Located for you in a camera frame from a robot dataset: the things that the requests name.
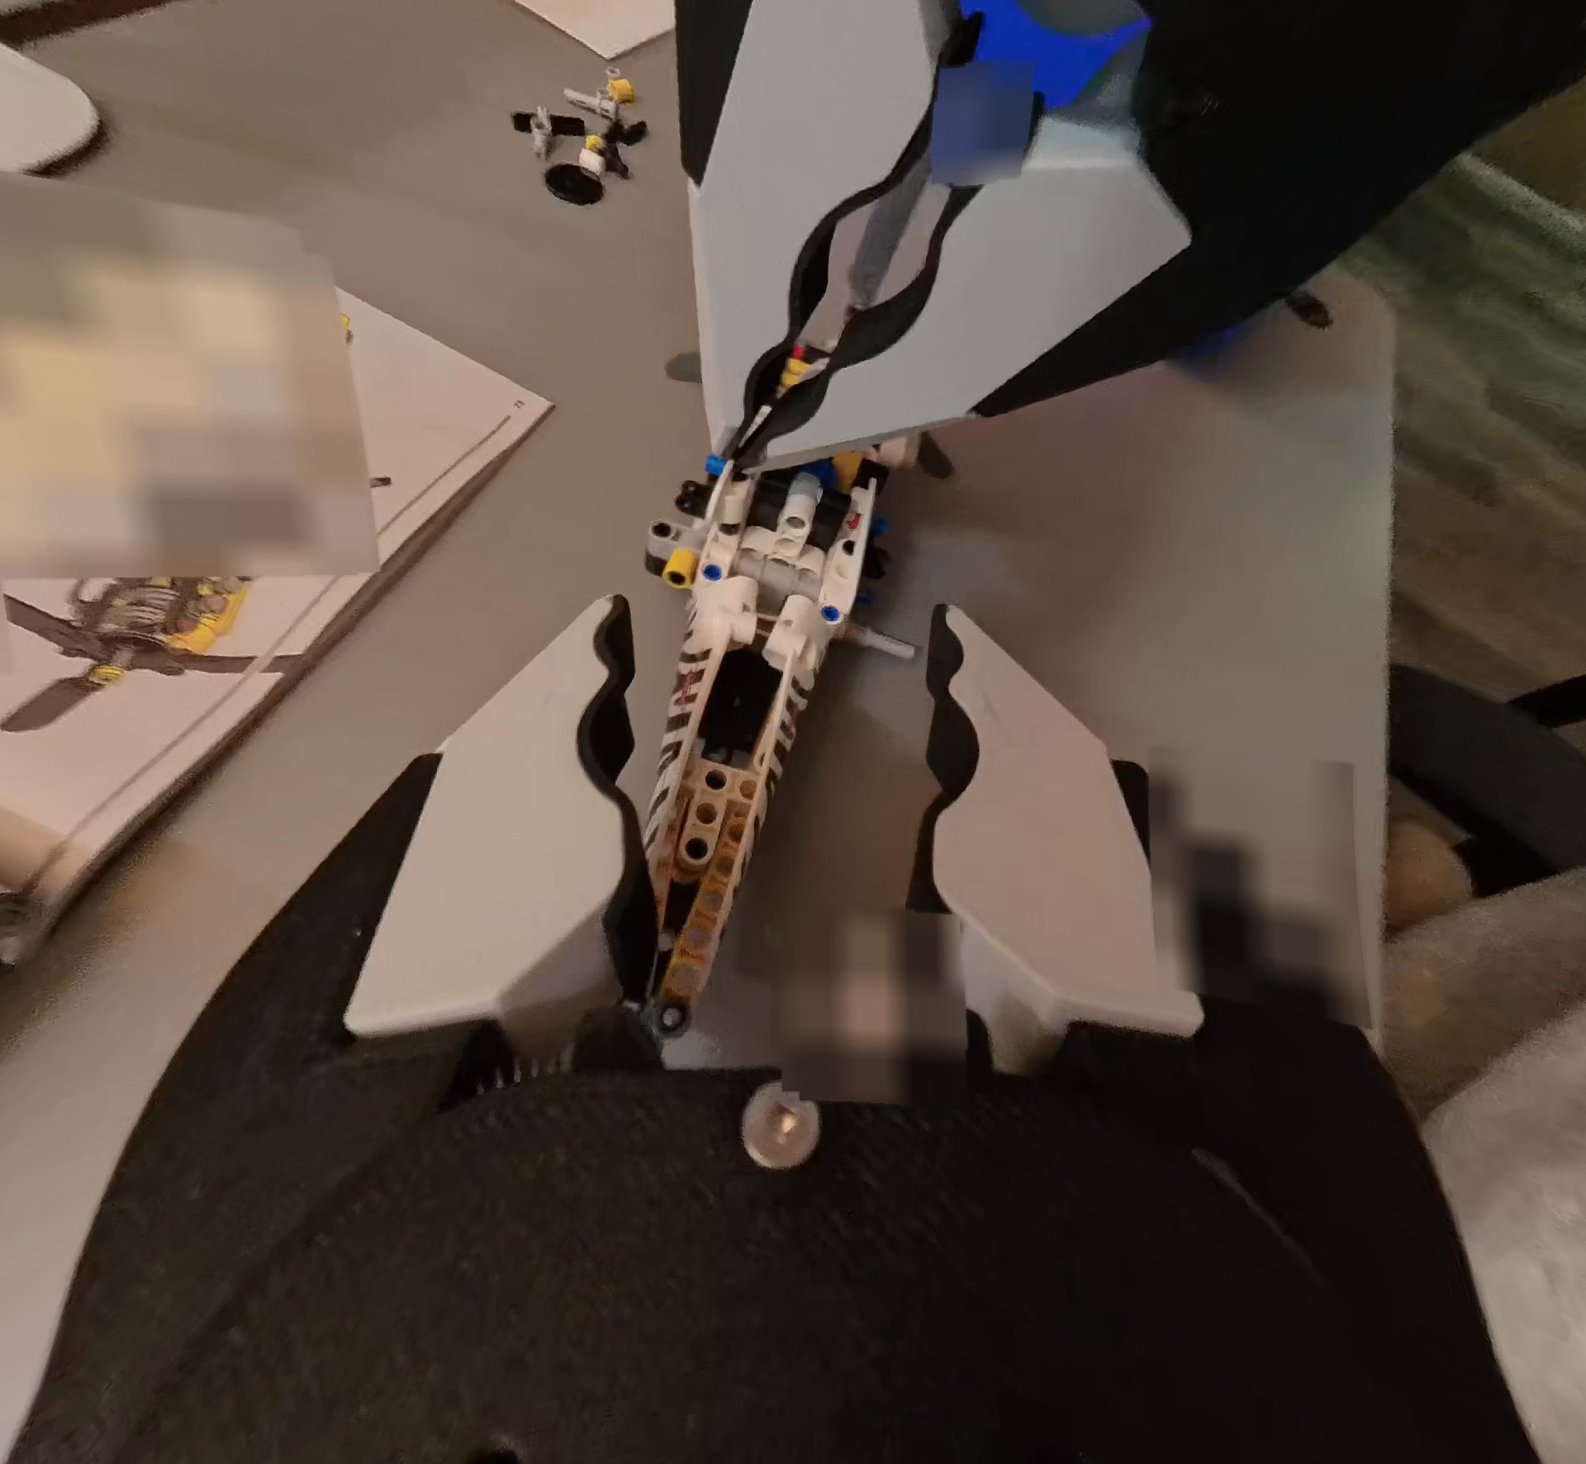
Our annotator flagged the cluster of small lego pins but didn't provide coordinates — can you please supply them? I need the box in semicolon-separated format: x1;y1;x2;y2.
510;66;649;209

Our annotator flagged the zebra striped lego plane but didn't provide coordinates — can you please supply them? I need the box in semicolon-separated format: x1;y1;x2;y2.
644;181;956;1038

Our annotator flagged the lego instruction booklet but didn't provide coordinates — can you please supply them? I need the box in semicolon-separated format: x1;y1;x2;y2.
0;288;557;914

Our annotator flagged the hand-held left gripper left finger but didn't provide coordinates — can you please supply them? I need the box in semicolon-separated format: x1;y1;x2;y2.
345;595;659;1038

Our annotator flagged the person's clothed body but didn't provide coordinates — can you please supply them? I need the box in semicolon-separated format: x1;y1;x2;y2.
1382;783;1586;1464

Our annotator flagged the white tablet stand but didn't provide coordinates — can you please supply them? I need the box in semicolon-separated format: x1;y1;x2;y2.
0;42;109;178

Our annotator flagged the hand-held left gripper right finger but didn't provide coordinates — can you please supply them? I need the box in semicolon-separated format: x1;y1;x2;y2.
911;605;1206;1072

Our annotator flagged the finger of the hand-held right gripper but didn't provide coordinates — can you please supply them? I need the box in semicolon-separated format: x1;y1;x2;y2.
685;0;962;468
741;112;1195;473

